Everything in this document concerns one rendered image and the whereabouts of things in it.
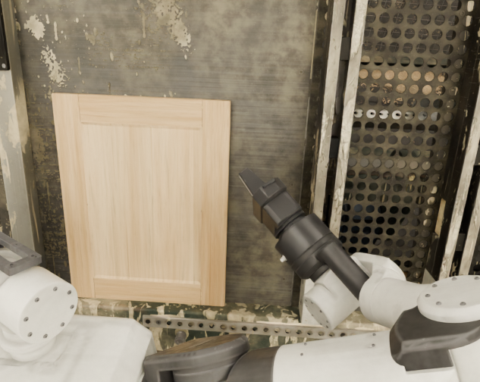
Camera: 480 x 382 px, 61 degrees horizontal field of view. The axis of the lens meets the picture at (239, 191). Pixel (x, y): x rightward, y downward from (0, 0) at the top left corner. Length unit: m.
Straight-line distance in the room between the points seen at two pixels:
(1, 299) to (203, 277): 0.58
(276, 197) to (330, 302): 0.18
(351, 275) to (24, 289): 0.41
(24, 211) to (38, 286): 0.58
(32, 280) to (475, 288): 0.43
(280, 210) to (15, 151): 0.60
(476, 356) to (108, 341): 0.39
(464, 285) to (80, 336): 0.43
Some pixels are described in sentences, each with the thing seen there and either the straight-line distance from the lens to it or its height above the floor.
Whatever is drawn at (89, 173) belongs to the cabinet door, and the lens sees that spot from 0.96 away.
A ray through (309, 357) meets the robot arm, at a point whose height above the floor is 1.41.
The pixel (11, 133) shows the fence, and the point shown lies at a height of 1.24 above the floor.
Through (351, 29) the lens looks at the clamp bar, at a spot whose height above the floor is 1.44.
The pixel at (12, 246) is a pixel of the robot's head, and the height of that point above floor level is 1.44.
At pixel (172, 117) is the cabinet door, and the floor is 1.27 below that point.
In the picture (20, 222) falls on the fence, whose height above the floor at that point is 1.07.
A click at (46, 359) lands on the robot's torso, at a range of 0.54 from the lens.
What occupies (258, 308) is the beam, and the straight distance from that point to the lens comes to 1.02.
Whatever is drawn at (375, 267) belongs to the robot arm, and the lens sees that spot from 0.62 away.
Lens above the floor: 1.82
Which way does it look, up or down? 51 degrees down
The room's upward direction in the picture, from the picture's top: straight up
